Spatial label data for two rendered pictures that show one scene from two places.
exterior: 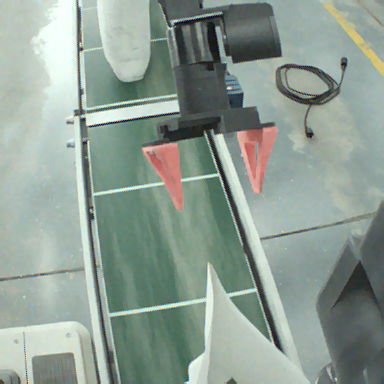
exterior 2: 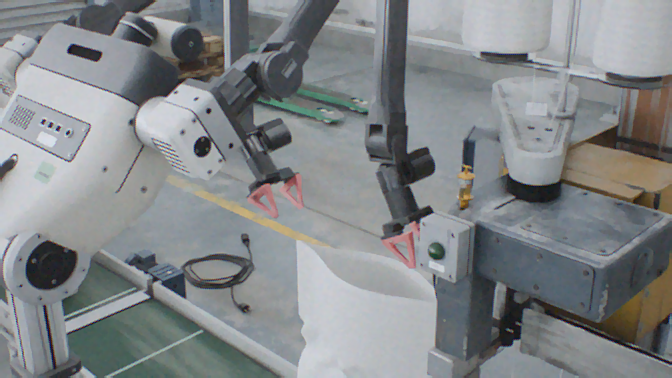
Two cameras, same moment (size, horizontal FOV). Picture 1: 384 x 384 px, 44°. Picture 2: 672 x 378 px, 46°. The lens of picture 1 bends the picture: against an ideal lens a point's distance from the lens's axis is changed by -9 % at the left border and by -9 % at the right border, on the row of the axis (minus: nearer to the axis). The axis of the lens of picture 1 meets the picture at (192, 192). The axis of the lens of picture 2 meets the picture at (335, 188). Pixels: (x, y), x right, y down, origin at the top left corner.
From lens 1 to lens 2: 1.40 m
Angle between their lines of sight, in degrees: 38
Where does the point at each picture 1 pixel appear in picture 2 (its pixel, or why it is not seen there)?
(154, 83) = (93, 291)
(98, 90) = not seen: hidden behind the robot
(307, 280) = not seen: outside the picture
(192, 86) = (262, 162)
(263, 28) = (282, 129)
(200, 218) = (209, 360)
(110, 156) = (95, 351)
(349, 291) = (370, 133)
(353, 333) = (376, 136)
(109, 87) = not seen: hidden behind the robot
